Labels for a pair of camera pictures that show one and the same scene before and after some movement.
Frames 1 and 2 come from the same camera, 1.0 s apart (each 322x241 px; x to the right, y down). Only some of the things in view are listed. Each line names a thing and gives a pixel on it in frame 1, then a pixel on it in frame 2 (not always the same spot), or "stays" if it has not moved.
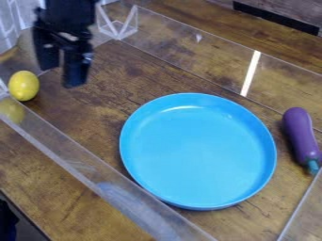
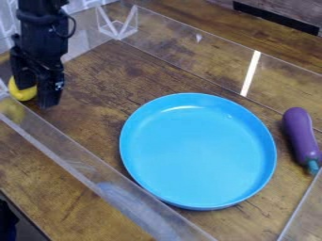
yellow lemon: (23, 86) stays
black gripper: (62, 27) → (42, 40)
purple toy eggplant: (298, 136) stays
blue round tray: (200, 150) stays
